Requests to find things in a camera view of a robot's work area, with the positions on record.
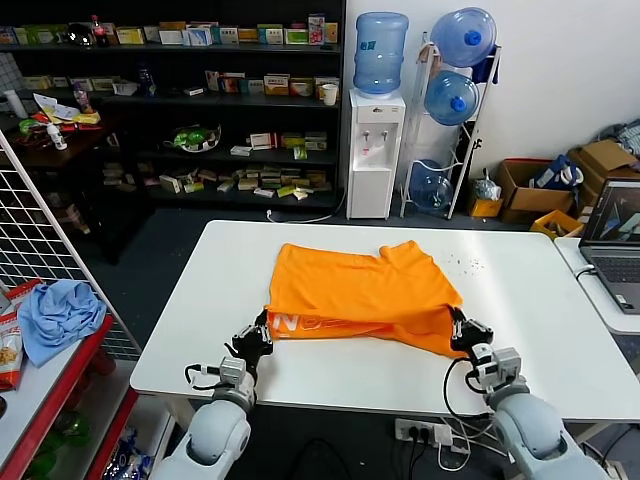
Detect green plastic bottle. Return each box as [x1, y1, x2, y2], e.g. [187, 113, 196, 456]
[49, 409, 94, 451]

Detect closed cardboard box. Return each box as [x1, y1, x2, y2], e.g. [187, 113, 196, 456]
[567, 139, 640, 221]

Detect yellow plastic crate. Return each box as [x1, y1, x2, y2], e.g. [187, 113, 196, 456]
[529, 209, 585, 239]

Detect dark wooden table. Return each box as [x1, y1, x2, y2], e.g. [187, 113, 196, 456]
[0, 112, 156, 266]

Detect open cardboard box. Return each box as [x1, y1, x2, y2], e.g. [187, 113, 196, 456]
[496, 158, 576, 225]

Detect white plastic bottle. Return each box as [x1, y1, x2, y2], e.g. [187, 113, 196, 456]
[45, 123, 69, 151]

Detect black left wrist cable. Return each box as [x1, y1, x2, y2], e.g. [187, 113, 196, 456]
[183, 363, 224, 392]

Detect white power cables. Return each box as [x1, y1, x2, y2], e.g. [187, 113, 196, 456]
[437, 419, 509, 471]

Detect dark blue bottle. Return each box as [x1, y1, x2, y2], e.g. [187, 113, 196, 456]
[137, 64, 158, 99]

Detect grey blue clothes pile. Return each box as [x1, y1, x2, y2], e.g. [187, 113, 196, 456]
[597, 119, 640, 156]

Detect white metal jug rack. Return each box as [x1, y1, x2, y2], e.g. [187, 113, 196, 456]
[399, 32, 503, 221]

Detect blue shopping bag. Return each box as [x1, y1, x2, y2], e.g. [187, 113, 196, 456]
[529, 154, 585, 191]

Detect blue plastic water jug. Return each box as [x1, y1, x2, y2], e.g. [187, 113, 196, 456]
[408, 159, 455, 211]
[430, 6, 498, 69]
[423, 70, 480, 127]
[353, 12, 410, 98]

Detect white water dispenser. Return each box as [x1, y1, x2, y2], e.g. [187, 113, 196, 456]
[347, 88, 407, 220]

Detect bowl of green fruit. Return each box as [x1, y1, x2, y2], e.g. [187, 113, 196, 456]
[163, 124, 223, 154]

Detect black shelf unit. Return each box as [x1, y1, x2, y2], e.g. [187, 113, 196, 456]
[0, 0, 348, 210]

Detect yellow snack bag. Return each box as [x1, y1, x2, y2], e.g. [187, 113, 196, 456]
[33, 93, 101, 126]

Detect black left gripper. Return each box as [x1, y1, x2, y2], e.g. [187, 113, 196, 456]
[224, 308, 274, 371]

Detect orange t-shirt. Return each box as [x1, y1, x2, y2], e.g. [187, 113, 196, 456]
[263, 240, 465, 359]

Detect white power strip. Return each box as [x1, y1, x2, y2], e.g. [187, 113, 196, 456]
[394, 418, 454, 447]

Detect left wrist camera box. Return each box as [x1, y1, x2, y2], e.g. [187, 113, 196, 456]
[218, 356, 247, 386]

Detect pink white carton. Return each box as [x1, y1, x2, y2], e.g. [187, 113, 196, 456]
[308, 14, 327, 47]

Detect blue white medicine box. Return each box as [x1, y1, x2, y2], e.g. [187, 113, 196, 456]
[182, 27, 214, 47]

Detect light blue cloth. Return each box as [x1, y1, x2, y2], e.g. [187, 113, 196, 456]
[18, 279, 109, 369]

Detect white wire grid panel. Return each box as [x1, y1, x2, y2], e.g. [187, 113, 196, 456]
[0, 127, 144, 359]

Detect small yellow box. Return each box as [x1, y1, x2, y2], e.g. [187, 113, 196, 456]
[472, 197, 504, 219]

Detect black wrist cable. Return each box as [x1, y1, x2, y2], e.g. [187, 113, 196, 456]
[183, 363, 224, 392]
[443, 357, 494, 419]

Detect cola bottle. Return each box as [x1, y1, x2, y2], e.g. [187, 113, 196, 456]
[91, 14, 111, 50]

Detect black shiny helmet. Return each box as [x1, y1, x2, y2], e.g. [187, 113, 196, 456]
[67, 23, 94, 49]

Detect purple bottle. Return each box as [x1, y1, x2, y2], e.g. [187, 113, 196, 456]
[73, 83, 94, 115]

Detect red white snack pack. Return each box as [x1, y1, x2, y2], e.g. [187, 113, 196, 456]
[0, 278, 45, 314]

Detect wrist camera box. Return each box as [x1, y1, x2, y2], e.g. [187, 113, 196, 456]
[218, 356, 247, 386]
[473, 346, 524, 389]

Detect white floor cable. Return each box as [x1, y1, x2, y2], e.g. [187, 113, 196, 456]
[266, 187, 348, 225]

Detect white cylinder container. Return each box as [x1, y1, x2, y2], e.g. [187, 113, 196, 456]
[3, 89, 24, 120]

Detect black floor cable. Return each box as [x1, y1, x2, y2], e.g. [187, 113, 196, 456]
[294, 438, 351, 480]

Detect blue white package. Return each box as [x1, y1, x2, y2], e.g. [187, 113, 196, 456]
[102, 427, 151, 480]

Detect red and white shelf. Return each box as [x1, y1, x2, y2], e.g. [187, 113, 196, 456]
[0, 279, 144, 480]

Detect orange white medicine box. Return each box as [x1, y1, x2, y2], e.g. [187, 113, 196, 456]
[263, 74, 292, 97]

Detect clear plastic bag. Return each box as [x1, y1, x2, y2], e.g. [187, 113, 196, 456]
[473, 169, 503, 201]

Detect orange snack bag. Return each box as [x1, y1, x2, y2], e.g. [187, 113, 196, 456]
[0, 309, 25, 392]

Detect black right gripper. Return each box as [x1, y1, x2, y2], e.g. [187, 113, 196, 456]
[448, 306, 495, 359]

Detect grey laptop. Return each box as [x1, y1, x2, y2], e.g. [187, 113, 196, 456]
[578, 178, 640, 315]

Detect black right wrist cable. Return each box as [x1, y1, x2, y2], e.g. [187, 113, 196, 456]
[443, 357, 494, 419]

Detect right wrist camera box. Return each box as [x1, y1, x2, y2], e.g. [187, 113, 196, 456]
[473, 346, 524, 389]

